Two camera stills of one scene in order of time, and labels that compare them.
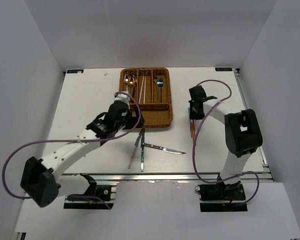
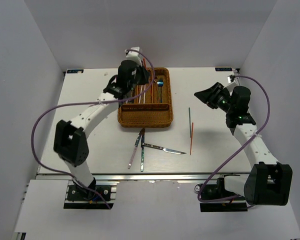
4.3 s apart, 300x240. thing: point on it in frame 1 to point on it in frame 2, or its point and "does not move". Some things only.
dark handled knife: (145, 144) does not move
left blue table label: (74, 71) does not move
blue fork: (160, 83) does not move
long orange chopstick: (194, 132) to (144, 63)
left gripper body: (130, 122) to (140, 78)
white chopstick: (144, 91) does not move
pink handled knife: (136, 146) does not move
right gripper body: (194, 115) to (220, 99)
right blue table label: (223, 69) does not move
